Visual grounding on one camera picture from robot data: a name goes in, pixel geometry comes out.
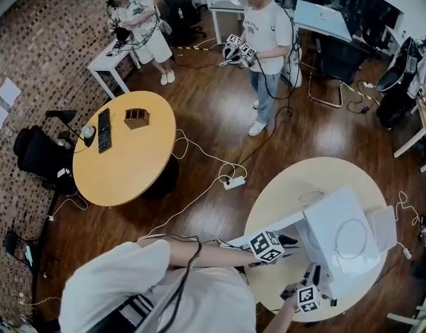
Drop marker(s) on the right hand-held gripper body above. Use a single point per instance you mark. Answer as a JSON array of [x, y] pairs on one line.
[[308, 298]]

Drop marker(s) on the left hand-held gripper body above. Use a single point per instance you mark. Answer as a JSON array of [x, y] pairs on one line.
[[265, 246]]

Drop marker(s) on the person's left forearm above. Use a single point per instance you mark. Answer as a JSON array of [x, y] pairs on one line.
[[213, 255]]

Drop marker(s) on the black striped shoulder pack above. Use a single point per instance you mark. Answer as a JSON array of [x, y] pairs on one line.
[[129, 311]]

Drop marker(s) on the person's right forearm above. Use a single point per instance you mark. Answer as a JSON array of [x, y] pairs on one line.
[[282, 317]]

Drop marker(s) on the white microwave oven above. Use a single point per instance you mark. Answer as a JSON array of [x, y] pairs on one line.
[[338, 206]]

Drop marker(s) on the person's white shirt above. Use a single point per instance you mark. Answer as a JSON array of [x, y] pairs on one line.
[[206, 304]]

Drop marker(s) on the white plastic tray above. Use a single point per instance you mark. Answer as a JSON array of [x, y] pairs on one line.
[[384, 227]]

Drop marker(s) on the small white power strip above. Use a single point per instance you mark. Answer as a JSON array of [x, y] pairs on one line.
[[407, 253]]

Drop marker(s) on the small circuit board gadget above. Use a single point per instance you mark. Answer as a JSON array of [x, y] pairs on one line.
[[424, 227]]

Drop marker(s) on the round orange table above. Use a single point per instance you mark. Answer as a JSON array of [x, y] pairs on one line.
[[126, 151]]

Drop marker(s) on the wooden desk organizer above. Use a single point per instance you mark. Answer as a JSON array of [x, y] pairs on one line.
[[136, 118]]

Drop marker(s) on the black cantilever chair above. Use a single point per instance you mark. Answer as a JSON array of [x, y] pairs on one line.
[[334, 57]]

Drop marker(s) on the black shell chair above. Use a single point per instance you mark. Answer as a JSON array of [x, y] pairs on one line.
[[397, 78]]

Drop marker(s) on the black keyboard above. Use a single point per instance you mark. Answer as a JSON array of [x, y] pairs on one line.
[[104, 130]]

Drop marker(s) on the black desk lamp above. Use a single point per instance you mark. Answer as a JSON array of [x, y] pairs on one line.
[[89, 143]]

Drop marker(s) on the white paper cup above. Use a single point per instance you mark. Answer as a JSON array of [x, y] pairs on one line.
[[88, 130]]

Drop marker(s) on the yellow black tape strip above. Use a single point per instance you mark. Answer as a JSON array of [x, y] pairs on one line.
[[190, 48]]

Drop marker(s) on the black stand pole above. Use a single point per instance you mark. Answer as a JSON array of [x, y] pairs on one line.
[[43, 241]]

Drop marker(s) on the light blue desk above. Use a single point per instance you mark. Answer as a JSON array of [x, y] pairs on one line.
[[320, 19]]

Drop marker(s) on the small white desk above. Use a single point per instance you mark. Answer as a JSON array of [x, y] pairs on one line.
[[112, 61]]

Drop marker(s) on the black office chair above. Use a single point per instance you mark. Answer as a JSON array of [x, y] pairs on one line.
[[181, 5], [39, 158]]

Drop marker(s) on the glass partition window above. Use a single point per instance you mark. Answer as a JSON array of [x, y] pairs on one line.
[[365, 9]]

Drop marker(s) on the green bottle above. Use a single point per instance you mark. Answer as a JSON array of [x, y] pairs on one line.
[[180, 12]]

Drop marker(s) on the small grey metal bracket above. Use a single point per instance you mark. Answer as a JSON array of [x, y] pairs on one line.
[[333, 302]]

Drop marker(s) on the white frame wooden desk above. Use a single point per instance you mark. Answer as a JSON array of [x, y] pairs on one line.
[[407, 319]]

